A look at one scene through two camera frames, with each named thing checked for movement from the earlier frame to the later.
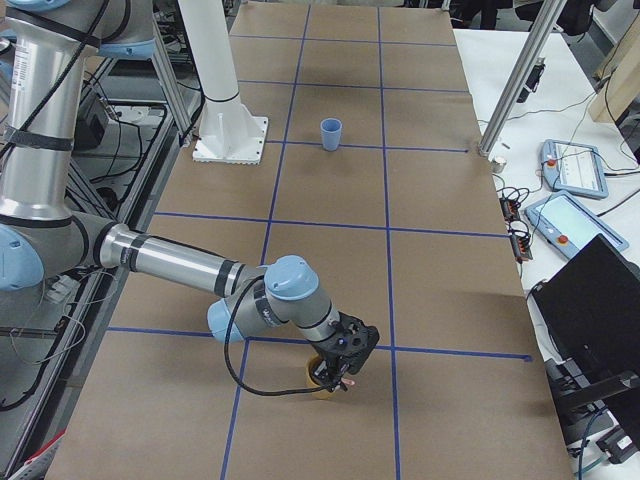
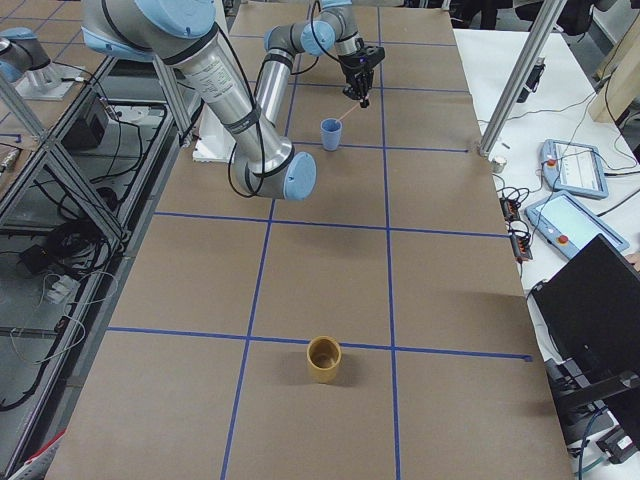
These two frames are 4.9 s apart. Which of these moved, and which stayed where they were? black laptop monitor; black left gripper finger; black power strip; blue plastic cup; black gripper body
Moved: black left gripper finger; black gripper body
Stayed: black power strip; blue plastic cup; black laptop monitor
